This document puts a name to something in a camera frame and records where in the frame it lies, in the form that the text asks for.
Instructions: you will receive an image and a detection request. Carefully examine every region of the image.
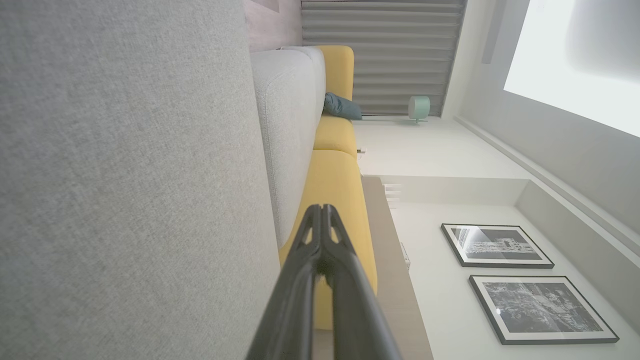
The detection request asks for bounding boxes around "floor lamp with teal shade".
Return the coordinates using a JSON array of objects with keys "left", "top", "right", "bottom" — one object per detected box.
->
[{"left": 360, "top": 95, "right": 431, "bottom": 124}]

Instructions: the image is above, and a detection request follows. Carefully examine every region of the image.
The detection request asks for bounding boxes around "white ribbed ornament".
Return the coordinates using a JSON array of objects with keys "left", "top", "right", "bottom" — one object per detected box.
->
[{"left": 382, "top": 182, "right": 404, "bottom": 209}]

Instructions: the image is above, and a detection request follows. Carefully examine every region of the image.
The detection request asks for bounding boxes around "black framed city photograph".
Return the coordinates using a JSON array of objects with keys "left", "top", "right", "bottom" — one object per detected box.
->
[
  {"left": 440, "top": 223, "right": 555, "bottom": 270},
  {"left": 468, "top": 274, "right": 621, "bottom": 346}
]

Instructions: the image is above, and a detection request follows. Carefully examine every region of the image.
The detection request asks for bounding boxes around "beige wooden wall ledge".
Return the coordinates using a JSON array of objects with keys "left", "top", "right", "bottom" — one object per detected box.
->
[{"left": 360, "top": 175, "right": 435, "bottom": 360}]

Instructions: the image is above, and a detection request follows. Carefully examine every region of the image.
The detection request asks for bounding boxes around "yellow sofa back cushion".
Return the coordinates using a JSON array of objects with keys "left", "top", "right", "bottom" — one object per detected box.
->
[
  {"left": 278, "top": 149, "right": 379, "bottom": 331},
  {"left": 313, "top": 114, "right": 359, "bottom": 160},
  {"left": 318, "top": 45, "right": 355, "bottom": 117}
]

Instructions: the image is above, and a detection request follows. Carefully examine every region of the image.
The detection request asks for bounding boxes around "large grey sofa seat cushion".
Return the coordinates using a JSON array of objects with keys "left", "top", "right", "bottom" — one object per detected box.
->
[{"left": 0, "top": 0, "right": 282, "bottom": 360}]

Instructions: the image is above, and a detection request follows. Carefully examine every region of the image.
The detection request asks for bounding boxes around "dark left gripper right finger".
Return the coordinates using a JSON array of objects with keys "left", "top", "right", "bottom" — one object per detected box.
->
[{"left": 322, "top": 203, "right": 401, "bottom": 360}]

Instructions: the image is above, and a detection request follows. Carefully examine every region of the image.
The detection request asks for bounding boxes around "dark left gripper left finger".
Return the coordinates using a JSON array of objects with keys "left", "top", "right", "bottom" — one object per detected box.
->
[{"left": 244, "top": 203, "right": 324, "bottom": 360}]

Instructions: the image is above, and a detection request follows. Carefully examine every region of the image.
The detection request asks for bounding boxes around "grey pleated curtain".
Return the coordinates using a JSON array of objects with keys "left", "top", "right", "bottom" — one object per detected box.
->
[{"left": 300, "top": 0, "right": 469, "bottom": 117}]

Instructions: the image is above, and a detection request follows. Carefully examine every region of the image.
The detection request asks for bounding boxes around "teal throw pillow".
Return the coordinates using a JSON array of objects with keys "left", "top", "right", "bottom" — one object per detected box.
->
[{"left": 323, "top": 92, "right": 364, "bottom": 121}]

